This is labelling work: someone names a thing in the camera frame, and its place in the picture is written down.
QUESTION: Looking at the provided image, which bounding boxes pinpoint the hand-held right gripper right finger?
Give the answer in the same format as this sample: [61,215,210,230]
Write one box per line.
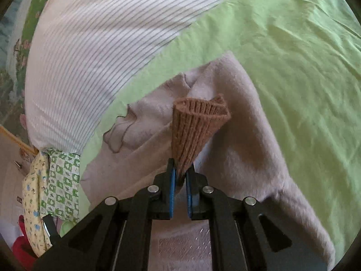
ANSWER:
[185,165,328,271]

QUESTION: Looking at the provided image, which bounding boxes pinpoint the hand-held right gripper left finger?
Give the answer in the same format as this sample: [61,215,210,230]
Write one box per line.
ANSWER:
[32,158,177,271]

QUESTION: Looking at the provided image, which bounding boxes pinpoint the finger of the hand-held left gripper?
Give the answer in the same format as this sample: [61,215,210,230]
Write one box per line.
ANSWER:
[42,214,62,246]

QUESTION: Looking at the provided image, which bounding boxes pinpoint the mauve fleece sweater brown cuffs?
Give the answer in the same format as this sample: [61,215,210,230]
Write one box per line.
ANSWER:
[80,50,336,271]

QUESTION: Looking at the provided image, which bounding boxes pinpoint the yellow cartoon print pillow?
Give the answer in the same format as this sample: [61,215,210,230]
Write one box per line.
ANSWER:
[22,152,54,254]

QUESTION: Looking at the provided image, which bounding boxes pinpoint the red cloth item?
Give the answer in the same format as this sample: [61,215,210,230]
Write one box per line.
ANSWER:
[12,215,38,266]

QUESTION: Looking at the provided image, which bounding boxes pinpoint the green checkered pillow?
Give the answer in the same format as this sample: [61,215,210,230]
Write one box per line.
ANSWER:
[39,148,81,224]

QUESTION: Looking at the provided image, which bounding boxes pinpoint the white striped duvet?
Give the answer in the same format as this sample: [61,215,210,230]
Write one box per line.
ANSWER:
[24,0,271,154]

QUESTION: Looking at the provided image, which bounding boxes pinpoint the gold framed floral headboard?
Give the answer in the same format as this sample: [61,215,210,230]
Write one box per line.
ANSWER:
[0,0,67,156]

